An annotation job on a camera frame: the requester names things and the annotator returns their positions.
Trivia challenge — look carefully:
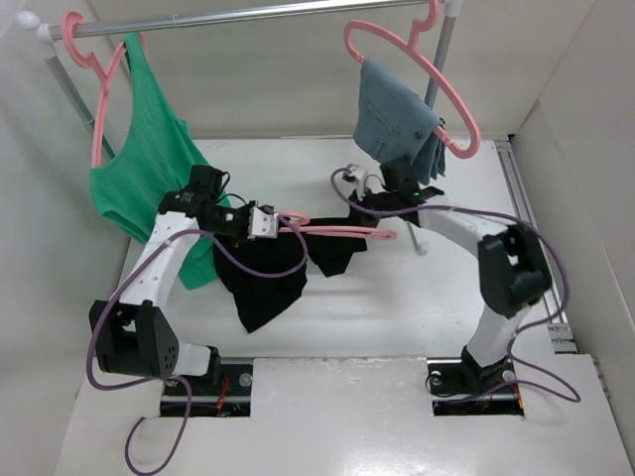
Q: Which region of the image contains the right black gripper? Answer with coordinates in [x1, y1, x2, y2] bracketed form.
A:
[343, 185, 399, 236]

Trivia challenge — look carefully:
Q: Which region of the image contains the black t shirt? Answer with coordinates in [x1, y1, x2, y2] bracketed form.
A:
[212, 232, 368, 333]

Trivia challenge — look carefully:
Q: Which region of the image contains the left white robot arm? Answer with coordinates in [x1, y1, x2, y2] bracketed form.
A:
[89, 166, 256, 394]

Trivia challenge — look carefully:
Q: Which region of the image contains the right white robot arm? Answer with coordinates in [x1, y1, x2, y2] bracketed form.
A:
[342, 158, 552, 391]

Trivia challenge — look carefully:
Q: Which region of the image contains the pink hanger with denim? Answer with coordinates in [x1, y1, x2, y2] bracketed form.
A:
[343, 1, 481, 160]

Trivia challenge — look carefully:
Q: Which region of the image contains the pink hanger with tank top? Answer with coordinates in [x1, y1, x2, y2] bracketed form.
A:
[61, 10, 150, 168]

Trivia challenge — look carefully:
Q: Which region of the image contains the blue denim garment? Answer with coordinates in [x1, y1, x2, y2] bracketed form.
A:
[353, 58, 446, 184]

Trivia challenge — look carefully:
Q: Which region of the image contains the green tank top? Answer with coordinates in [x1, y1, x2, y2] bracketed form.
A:
[88, 32, 234, 292]

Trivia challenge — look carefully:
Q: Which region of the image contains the metal clothes rack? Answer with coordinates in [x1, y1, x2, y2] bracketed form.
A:
[15, 0, 465, 257]

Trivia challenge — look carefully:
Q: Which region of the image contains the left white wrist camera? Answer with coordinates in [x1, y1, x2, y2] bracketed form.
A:
[247, 201, 279, 240]

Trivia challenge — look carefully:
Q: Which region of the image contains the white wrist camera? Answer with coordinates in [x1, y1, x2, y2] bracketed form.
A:
[247, 201, 279, 240]
[342, 164, 368, 194]

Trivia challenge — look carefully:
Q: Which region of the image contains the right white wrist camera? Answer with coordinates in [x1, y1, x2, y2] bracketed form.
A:
[342, 164, 368, 194]

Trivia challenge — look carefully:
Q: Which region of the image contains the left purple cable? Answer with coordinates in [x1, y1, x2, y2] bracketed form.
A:
[86, 212, 312, 475]

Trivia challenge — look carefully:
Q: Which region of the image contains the purple cable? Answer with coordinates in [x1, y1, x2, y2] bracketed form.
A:
[86, 212, 312, 475]
[329, 167, 582, 406]

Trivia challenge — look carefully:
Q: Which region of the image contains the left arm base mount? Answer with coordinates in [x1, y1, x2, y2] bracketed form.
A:
[159, 358, 254, 418]

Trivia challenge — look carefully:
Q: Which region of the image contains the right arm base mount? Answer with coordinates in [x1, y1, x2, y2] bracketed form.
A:
[425, 358, 525, 417]

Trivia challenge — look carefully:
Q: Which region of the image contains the aluminium rail right side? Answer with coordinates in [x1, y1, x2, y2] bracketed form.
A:
[494, 140, 578, 354]

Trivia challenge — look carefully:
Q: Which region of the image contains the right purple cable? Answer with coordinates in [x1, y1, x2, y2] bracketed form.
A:
[329, 167, 582, 406]

